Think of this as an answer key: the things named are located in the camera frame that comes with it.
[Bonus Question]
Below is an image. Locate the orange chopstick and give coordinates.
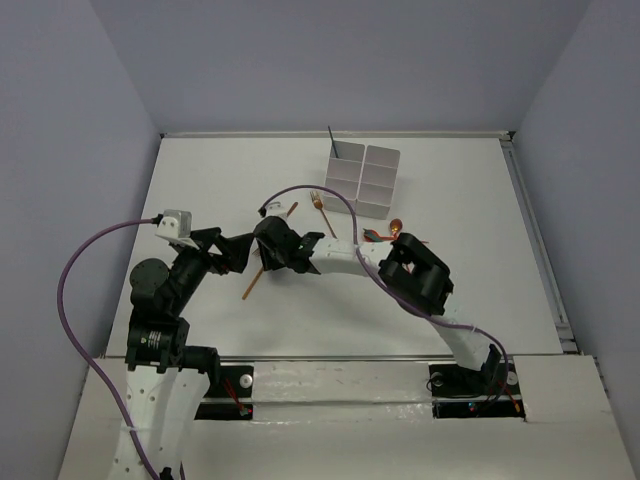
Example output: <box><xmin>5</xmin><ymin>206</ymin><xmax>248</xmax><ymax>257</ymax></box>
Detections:
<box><xmin>241</xmin><ymin>267</ymin><xmax>264</xmax><ymax>301</ymax></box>

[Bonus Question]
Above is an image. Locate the teal chopstick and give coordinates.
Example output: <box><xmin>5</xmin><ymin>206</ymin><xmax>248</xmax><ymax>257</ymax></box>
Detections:
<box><xmin>327</xmin><ymin>125</ymin><xmax>340</xmax><ymax>159</ymax></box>

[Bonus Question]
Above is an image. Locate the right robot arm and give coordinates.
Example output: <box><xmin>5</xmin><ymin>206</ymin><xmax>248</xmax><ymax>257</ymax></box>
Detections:
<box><xmin>210</xmin><ymin>216</ymin><xmax>507</xmax><ymax>393</ymax></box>

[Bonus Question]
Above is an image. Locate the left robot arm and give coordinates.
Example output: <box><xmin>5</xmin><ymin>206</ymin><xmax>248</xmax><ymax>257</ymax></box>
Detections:
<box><xmin>108</xmin><ymin>214</ymin><xmax>253</xmax><ymax>479</ymax></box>

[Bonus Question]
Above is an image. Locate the orange plastic spoon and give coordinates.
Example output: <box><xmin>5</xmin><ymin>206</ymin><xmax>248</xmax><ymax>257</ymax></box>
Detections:
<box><xmin>363</xmin><ymin>229</ymin><xmax>396</xmax><ymax>243</ymax></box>

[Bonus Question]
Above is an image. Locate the left white organizer box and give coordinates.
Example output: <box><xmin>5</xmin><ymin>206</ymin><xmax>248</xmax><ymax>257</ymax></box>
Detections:
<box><xmin>324</xmin><ymin>140</ymin><xmax>366</xmax><ymax>210</ymax></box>

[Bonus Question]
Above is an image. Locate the white organizer box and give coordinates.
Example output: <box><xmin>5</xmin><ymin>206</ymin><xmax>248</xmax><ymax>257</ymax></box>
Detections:
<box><xmin>324</xmin><ymin>140</ymin><xmax>366</xmax><ymax>210</ymax></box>
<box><xmin>356</xmin><ymin>145</ymin><xmax>400</xmax><ymax>220</ymax></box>

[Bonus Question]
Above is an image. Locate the right white organizer box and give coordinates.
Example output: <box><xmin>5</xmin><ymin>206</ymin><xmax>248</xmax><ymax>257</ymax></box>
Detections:
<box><xmin>356</xmin><ymin>145</ymin><xmax>400</xmax><ymax>220</ymax></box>

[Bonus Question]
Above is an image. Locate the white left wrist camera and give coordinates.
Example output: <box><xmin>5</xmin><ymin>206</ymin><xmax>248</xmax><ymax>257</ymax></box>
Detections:
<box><xmin>155</xmin><ymin>210</ymin><xmax>196</xmax><ymax>248</ymax></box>

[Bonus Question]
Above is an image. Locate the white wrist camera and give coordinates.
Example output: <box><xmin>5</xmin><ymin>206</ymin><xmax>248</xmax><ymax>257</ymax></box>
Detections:
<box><xmin>258</xmin><ymin>200</ymin><xmax>287</xmax><ymax>219</ymax></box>
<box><xmin>155</xmin><ymin>210</ymin><xmax>196</xmax><ymax>248</ymax></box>

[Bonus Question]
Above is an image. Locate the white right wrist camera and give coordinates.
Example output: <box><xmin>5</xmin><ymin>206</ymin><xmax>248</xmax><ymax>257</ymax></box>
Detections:
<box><xmin>258</xmin><ymin>200</ymin><xmax>287</xmax><ymax>219</ymax></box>

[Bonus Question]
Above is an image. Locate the copper fork long handle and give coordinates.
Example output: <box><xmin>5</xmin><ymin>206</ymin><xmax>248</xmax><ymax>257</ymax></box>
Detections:
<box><xmin>285</xmin><ymin>201</ymin><xmax>299</xmax><ymax>219</ymax></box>

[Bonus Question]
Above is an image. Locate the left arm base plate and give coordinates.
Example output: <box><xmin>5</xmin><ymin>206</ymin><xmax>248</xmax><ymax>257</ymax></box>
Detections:
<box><xmin>195</xmin><ymin>363</ymin><xmax>254</xmax><ymax>421</ymax></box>

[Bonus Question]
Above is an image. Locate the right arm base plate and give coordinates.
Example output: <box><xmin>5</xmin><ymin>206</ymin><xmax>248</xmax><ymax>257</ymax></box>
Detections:
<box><xmin>425</xmin><ymin>362</ymin><xmax>526</xmax><ymax>419</ymax></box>

